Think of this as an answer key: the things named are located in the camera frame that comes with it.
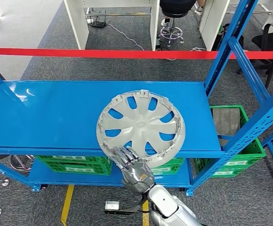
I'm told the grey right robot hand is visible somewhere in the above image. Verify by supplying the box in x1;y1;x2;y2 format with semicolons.
109;145;155;196

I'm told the grey plastic wheel cover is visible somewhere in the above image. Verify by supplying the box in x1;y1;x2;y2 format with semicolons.
96;89;186;169

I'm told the green plastic crate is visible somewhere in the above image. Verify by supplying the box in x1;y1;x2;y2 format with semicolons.
194;105;267;170
150;157;185;176
35;155;111;168
44;162;113;176
195;167;245;179

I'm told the red barrier tape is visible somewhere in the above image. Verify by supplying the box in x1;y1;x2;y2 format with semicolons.
0;47;273;60

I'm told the round chrome stool base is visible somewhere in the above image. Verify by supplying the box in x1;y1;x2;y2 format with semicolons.
10;155;35;173

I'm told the black stool chrome base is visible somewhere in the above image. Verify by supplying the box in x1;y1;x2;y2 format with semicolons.
160;0;197;48

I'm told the black power strip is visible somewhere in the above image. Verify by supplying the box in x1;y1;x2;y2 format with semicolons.
89;18;108;29

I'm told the white desk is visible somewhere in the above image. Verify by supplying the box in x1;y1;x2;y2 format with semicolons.
63;0;161;51
198;0;231;52

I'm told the black bag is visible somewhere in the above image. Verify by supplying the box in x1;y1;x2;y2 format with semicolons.
211;23;244;52

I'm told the black office chair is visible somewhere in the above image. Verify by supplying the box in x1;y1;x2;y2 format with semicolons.
236;23;273;89

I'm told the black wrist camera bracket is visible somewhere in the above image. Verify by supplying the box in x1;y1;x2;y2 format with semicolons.
104;193;152;217

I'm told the white floor cable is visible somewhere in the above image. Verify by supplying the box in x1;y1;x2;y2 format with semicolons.
106;23;144;51

